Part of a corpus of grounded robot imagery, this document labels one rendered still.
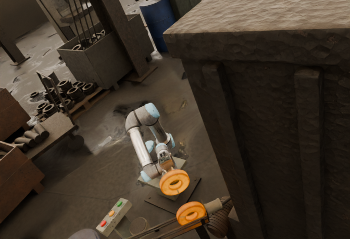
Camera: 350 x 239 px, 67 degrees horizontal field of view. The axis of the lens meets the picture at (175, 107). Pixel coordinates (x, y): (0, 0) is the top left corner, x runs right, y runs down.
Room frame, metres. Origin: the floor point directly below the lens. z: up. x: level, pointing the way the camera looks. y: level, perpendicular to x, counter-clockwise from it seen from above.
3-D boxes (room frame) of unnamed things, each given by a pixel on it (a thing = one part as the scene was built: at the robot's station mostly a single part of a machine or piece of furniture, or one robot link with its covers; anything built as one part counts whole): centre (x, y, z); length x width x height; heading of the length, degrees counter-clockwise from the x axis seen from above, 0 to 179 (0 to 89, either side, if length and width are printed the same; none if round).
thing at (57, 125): (2.91, 1.80, 0.48); 1.18 x 0.65 x 0.96; 120
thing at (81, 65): (4.61, 0.68, 0.43); 1.23 x 0.93 x 0.87; 128
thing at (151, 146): (1.63, 0.31, 0.54); 0.13 x 0.12 x 0.14; 93
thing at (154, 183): (1.62, 0.31, 0.28); 0.32 x 0.32 x 0.04; 43
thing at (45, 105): (4.08, 1.48, 0.22); 1.20 x 0.81 x 0.44; 125
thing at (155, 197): (1.62, 0.31, 0.13); 0.40 x 0.40 x 0.26; 43
